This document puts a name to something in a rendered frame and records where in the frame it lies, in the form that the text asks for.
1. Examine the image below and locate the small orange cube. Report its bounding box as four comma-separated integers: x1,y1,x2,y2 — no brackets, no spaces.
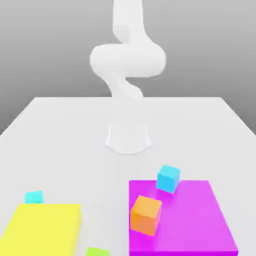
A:
130,195,163,237

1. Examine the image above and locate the large yellow box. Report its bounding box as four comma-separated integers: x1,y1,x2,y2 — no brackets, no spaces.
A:
0,203,82,256

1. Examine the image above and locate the small lime green cube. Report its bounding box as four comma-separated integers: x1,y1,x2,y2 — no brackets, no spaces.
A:
85,246,111,256

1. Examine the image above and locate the large magenta box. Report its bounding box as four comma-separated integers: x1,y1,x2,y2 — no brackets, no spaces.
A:
128,179,240,256

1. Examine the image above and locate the small blue cube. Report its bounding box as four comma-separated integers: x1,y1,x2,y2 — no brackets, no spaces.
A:
156,164,181,195

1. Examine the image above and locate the small cyan cube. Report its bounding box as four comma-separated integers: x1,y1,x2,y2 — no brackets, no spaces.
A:
24,190,45,205

